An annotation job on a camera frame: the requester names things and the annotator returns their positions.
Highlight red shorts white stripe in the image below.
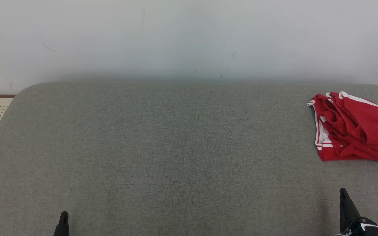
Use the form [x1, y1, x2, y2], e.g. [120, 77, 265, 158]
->
[320, 91, 378, 155]

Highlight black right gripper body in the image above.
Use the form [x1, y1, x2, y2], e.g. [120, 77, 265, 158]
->
[336, 217, 378, 236]

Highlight red basketball jersey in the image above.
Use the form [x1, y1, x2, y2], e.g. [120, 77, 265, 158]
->
[307, 94, 378, 163]

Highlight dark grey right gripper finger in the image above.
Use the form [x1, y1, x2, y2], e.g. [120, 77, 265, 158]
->
[339, 188, 362, 233]

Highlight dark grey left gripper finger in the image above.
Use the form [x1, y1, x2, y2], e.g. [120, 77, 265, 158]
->
[53, 211, 70, 236]

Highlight grey fabric sofa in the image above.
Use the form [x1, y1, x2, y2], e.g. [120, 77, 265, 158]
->
[0, 81, 378, 236]

